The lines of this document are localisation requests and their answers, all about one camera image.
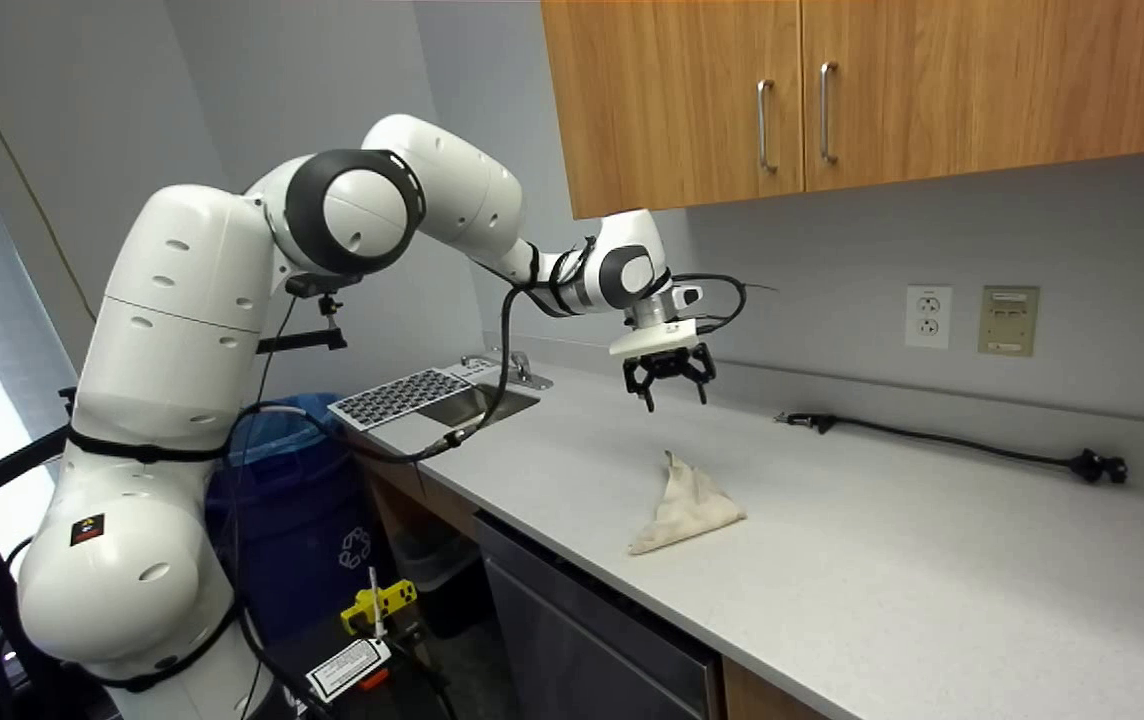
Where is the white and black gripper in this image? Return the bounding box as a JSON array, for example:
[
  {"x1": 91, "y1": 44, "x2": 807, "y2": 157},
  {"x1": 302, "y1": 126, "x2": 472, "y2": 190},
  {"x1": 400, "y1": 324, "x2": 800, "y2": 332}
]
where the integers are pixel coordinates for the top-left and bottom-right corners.
[{"x1": 609, "y1": 280, "x2": 716, "y2": 413}]

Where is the stained beige cloth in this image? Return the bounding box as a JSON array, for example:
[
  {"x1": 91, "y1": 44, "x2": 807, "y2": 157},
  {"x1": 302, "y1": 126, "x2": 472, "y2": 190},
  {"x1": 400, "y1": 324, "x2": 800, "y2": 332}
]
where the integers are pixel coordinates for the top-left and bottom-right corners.
[{"x1": 628, "y1": 453, "x2": 739, "y2": 557}]

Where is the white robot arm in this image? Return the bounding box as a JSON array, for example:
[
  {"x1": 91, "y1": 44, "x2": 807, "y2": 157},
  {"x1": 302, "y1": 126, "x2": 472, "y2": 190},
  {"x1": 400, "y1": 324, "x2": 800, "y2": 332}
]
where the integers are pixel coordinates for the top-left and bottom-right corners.
[{"x1": 17, "y1": 111, "x2": 712, "y2": 692}]

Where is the stainless steel sink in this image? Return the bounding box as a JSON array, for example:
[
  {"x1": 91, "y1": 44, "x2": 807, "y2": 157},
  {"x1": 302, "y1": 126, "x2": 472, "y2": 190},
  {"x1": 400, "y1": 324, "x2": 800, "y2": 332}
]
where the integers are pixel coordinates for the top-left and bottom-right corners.
[{"x1": 424, "y1": 385, "x2": 532, "y2": 426}]

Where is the wooden upper cabinet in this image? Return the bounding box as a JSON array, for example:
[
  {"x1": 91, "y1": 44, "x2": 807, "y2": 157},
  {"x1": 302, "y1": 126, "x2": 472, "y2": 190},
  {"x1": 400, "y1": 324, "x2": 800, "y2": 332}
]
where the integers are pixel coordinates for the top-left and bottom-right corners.
[{"x1": 539, "y1": 0, "x2": 1144, "y2": 214}]

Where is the metal dish drying rack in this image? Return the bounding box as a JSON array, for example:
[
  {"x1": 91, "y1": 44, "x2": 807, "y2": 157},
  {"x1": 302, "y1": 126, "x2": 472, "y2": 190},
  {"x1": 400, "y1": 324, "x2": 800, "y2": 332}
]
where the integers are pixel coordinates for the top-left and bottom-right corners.
[{"x1": 329, "y1": 367, "x2": 463, "y2": 430}]

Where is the black dishwasher front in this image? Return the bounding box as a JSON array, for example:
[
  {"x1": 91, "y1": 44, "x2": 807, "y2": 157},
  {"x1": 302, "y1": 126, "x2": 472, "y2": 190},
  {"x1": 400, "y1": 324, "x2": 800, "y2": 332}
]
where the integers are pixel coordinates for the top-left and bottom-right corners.
[{"x1": 478, "y1": 516, "x2": 722, "y2": 720}]

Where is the yellow clamp tool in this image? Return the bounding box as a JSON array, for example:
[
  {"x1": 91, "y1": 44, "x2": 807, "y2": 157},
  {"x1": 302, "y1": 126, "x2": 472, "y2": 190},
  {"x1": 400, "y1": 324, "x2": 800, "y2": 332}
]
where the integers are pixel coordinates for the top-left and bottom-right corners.
[{"x1": 340, "y1": 581, "x2": 420, "y2": 635}]

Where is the blue recycling bin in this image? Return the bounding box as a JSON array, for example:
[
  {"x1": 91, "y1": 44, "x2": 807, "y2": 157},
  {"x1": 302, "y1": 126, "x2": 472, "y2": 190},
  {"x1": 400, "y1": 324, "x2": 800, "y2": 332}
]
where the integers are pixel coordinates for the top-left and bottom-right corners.
[{"x1": 204, "y1": 393, "x2": 395, "y2": 643}]

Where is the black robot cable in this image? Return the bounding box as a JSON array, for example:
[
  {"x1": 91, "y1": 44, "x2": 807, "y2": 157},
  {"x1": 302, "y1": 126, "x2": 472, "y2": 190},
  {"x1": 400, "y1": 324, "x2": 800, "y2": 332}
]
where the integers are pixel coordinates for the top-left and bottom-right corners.
[{"x1": 346, "y1": 273, "x2": 527, "y2": 467}]

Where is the white wall outlet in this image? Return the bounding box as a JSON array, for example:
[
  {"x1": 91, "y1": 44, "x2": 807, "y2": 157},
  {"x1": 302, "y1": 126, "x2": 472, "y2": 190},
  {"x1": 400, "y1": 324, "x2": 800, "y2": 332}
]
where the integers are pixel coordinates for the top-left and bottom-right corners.
[{"x1": 905, "y1": 287, "x2": 952, "y2": 350}]

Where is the beige wall plate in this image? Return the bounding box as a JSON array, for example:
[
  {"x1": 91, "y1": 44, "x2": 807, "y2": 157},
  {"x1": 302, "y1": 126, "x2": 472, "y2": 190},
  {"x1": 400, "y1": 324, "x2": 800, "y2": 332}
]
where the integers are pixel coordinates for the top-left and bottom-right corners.
[{"x1": 981, "y1": 284, "x2": 1040, "y2": 357}]

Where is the black power cable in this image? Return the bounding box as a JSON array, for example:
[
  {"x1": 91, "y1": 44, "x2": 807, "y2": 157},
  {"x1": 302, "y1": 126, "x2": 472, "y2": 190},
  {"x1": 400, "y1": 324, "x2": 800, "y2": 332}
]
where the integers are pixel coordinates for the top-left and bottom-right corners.
[{"x1": 778, "y1": 406, "x2": 1134, "y2": 488}]

